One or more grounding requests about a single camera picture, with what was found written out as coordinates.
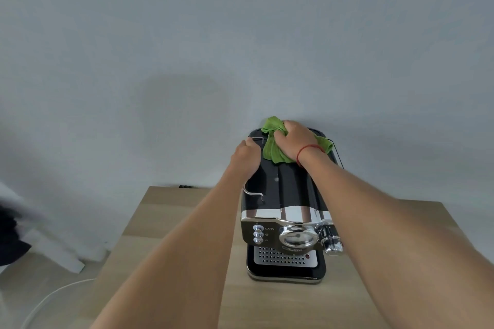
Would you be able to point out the black drip tray with grille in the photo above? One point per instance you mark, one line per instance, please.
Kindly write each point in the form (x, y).
(285, 263)

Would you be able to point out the person's right forearm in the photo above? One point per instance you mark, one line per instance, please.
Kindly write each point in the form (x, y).
(389, 232)

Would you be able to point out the black fabric item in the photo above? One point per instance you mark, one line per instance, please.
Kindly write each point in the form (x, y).
(11, 236)

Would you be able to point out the green cleaning cloth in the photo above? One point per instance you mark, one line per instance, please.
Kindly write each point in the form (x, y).
(274, 147)

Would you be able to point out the person's left forearm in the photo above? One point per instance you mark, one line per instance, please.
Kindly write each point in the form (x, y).
(181, 251)

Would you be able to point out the person's right fingers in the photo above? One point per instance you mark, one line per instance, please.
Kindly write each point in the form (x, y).
(281, 137)

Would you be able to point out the person's right hand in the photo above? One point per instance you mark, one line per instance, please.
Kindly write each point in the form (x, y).
(299, 138)

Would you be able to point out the person's left fingers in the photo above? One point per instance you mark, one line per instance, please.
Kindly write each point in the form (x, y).
(254, 142)

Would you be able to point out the white furniture piece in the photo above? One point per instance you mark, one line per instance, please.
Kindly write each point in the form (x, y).
(50, 240)

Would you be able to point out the person's left hand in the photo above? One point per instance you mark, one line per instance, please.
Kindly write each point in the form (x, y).
(245, 156)

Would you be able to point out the black chrome espresso machine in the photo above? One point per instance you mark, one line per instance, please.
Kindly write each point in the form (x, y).
(285, 193)

